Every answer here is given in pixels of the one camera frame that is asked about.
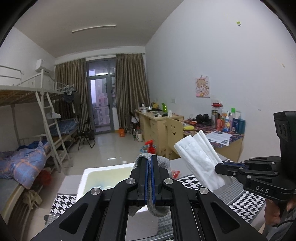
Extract black folding chair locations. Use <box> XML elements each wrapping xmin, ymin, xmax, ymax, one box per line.
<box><xmin>77</xmin><ymin>118</ymin><xmax>96</xmax><ymax>150</ymax></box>

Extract brown curtain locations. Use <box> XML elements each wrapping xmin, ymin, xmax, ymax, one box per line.
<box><xmin>115</xmin><ymin>54</ymin><xmax>150</xmax><ymax>131</ymax></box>
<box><xmin>55</xmin><ymin>58</ymin><xmax>89</xmax><ymax>128</ymax></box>

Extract left brown curtain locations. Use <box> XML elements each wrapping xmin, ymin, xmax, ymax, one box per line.
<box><xmin>55</xmin><ymin>58</ymin><xmax>89</xmax><ymax>128</ymax></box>

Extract ceiling tube light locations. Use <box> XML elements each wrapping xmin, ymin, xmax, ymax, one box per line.
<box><xmin>72</xmin><ymin>24</ymin><xmax>117</xmax><ymax>34</ymax></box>

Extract red snack packet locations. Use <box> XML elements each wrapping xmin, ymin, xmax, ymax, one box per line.
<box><xmin>171</xmin><ymin>170</ymin><xmax>180</xmax><ymax>180</ymax></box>

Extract white foam box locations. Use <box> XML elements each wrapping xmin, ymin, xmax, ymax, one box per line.
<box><xmin>76</xmin><ymin>163</ymin><xmax>159</xmax><ymax>240</ymax></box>

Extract white cloth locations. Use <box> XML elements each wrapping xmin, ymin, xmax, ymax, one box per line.
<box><xmin>174</xmin><ymin>131</ymin><xmax>232</xmax><ymax>191</ymax></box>

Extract green pitcher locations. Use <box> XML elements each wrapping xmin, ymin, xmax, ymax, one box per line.
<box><xmin>162</xmin><ymin>103</ymin><xmax>168</xmax><ymax>113</ymax></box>

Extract right brown curtain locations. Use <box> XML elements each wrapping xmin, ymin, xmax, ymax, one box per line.
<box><xmin>115</xmin><ymin>54</ymin><xmax>150</xmax><ymax>131</ymax></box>

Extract glass balcony door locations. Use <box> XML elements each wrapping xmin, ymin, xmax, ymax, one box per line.
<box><xmin>86</xmin><ymin>58</ymin><xmax>116</xmax><ymax>134</ymax></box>

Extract white red pump bottle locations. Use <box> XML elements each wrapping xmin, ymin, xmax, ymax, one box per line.
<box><xmin>145</xmin><ymin>140</ymin><xmax>156</xmax><ymax>154</ymax></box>

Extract white metal bunk bed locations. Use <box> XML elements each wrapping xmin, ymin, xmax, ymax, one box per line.
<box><xmin>1</xmin><ymin>66</ymin><xmax>79</xmax><ymax>223</ymax></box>

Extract person's right hand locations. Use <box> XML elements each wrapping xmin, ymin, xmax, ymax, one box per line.
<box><xmin>264</xmin><ymin>199</ymin><xmax>280</xmax><ymax>225</ymax></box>

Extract printed paper sheets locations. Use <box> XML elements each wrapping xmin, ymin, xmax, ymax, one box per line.
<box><xmin>206</xmin><ymin>131</ymin><xmax>232</xmax><ymax>146</ymax></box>

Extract wooden smiley chair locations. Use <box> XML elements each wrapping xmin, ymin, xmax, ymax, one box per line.
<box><xmin>166</xmin><ymin>118</ymin><xmax>184</xmax><ymax>160</ymax></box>

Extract wooden desk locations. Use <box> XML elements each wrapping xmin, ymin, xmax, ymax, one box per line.
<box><xmin>135</xmin><ymin>110</ymin><xmax>243</xmax><ymax>162</ymax></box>

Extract blue plaid quilt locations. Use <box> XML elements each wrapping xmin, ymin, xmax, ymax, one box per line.
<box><xmin>1</xmin><ymin>141</ymin><xmax>50</xmax><ymax>189</ymax></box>

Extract white jug on floor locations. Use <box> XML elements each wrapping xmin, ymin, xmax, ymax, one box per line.
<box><xmin>137</xmin><ymin>132</ymin><xmax>143</xmax><ymax>142</ymax></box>

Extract houndstooth table cloth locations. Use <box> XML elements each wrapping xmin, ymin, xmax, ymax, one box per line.
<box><xmin>46</xmin><ymin>166</ymin><xmax>265</xmax><ymax>240</ymax></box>

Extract anime girl poster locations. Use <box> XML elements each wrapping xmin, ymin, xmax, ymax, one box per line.
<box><xmin>195</xmin><ymin>76</ymin><xmax>210</xmax><ymax>97</ymax></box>

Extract orange bag on floor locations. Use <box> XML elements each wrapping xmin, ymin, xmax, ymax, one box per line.
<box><xmin>118</xmin><ymin>128</ymin><xmax>125</xmax><ymax>137</ymax></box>

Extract white air conditioner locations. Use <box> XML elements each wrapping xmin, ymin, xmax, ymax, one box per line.
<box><xmin>35</xmin><ymin>59</ymin><xmax>53</xmax><ymax>76</ymax></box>

